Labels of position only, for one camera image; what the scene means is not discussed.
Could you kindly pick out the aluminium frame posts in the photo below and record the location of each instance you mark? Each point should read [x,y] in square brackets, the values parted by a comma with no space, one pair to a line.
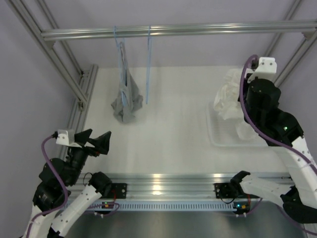
[291,49]
[81,82]

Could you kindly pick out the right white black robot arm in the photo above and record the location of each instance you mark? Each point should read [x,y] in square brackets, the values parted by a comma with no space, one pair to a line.
[259,101]

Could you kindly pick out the grey tank top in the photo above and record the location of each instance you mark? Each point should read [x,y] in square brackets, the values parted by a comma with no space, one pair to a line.
[132,92]

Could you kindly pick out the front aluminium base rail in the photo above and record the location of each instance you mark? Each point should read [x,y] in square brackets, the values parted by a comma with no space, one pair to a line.
[170,187]

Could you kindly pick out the blue wire hanger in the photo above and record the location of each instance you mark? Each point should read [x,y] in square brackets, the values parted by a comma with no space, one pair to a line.
[149,54]
[121,65]

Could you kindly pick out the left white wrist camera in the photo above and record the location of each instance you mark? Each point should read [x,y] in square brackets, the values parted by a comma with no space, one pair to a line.
[65,137]

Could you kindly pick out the aluminium frame right posts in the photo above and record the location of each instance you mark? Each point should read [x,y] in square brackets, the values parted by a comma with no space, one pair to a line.
[291,49]

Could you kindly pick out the slotted cable duct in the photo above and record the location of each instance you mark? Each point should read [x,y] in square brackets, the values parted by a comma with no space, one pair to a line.
[130,205]

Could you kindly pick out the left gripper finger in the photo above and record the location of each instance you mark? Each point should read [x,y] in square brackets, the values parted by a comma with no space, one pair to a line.
[82,138]
[101,143]

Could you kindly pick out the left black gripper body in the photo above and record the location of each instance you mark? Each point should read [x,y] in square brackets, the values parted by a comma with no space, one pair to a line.
[83,152]

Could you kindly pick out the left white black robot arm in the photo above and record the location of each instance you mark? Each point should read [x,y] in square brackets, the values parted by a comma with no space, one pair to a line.
[51,216]

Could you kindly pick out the aluminium hanging rail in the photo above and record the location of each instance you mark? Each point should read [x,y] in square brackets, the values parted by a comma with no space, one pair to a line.
[265,27]

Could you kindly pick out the aluminium frame left posts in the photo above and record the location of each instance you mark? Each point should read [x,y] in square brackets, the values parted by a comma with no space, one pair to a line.
[81,82]

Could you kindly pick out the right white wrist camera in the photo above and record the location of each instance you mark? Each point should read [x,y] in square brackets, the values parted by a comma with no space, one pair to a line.
[263,68]

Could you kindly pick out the white tank top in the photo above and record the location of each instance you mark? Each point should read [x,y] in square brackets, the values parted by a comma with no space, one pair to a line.
[228,107]

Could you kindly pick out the clear plastic basket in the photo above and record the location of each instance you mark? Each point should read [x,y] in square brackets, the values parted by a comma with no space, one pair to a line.
[222,133]

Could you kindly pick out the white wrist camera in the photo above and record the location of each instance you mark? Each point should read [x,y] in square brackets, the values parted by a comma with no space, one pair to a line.
[65,137]
[263,68]

